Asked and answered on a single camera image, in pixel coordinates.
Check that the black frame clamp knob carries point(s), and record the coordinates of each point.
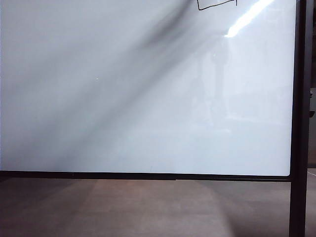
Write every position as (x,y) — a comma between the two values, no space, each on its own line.
(312,95)

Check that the white whiteboard panel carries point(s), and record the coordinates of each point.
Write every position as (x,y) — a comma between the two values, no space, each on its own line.
(123,98)

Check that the white whiteboard with black frame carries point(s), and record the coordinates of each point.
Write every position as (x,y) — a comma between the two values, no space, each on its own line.
(298,123)

